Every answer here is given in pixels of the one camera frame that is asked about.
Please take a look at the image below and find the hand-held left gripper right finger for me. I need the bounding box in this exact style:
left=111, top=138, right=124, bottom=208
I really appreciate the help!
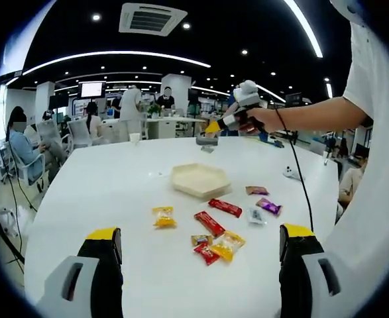
left=278, top=223, right=364, bottom=318

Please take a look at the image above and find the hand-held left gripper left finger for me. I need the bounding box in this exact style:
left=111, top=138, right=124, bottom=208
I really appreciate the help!
left=34, top=227, right=125, bottom=318

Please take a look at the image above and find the cream hexagonal container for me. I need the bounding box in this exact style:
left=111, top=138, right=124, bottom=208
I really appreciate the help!
left=170, top=162, right=233, bottom=199

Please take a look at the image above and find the clear snack packet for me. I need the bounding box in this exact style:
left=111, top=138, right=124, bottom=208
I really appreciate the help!
left=246, top=207, right=267, bottom=227

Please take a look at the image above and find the purple snack packet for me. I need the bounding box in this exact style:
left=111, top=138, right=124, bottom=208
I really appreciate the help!
left=255, top=197, right=283, bottom=217

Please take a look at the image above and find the yellow snack bag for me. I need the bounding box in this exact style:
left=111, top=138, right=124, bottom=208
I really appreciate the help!
left=209, top=231, right=247, bottom=263
left=151, top=206, right=178, bottom=229

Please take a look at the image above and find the brown snack packet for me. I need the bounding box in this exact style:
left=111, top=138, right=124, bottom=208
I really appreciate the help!
left=245, top=185, right=270, bottom=196

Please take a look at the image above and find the red snack bar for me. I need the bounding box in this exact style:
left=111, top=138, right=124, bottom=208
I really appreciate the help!
left=207, top=197, right=243, bottom=219
left=194, top=211, right=227, bottom=239

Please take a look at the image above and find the small red snack packet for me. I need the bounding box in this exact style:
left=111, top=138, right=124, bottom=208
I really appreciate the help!
left=193, top=243, right=221, bottom=266

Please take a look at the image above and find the person's right hand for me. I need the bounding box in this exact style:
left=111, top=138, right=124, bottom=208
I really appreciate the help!
left=243, top=107, right=280, bottom=135

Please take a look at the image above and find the grey headset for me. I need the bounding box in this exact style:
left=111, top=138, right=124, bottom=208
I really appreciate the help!
left=195, top=134, right=220, bottom=153

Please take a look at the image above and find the long white table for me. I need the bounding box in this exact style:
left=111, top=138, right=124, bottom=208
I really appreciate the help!
left=144, top=115, right=208, bottom=140

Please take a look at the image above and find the black standing display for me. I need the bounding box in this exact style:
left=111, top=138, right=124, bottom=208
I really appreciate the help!
left=285, top=92, right=303, bottom=107

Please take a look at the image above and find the white handheld controller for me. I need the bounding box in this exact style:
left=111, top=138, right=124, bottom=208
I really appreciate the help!
left=282, top=164, right=306, bottom=182

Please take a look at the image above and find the long ceiling light strip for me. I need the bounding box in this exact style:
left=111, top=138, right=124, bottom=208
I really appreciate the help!
left=283, top=0, right=324, bottom=59

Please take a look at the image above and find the black tripod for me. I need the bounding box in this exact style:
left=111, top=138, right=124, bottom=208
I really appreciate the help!
left=0, top=201, right=26, bottom=266

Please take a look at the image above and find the person's white shirt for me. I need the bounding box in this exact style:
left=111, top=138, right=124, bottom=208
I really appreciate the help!
left=325, top=0, right=389, bottom=318

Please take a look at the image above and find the ceiling air vent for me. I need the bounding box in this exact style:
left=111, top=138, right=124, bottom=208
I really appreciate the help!
left=118, top=2, right=188, bottom=37

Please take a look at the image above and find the curved ceiling light strip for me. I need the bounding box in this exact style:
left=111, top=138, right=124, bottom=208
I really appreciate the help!
left=21, top=50, right=212, bottom=76

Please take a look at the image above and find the small display screen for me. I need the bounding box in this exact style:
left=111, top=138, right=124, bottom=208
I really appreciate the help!
left=78, top=81, right=106, bottom=99

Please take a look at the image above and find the white mesh office chair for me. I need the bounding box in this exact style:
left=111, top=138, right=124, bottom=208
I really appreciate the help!
left=67, top=119, right=92, bottom=148
left=36, top=119, right=71, bottom=153

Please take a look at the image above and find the white worn device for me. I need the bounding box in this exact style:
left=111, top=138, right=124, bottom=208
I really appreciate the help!
left=329, top=0, right=367, bottom=24

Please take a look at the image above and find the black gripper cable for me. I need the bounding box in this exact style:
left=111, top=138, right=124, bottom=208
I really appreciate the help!
left=273, top=102, right=315, bottom=231

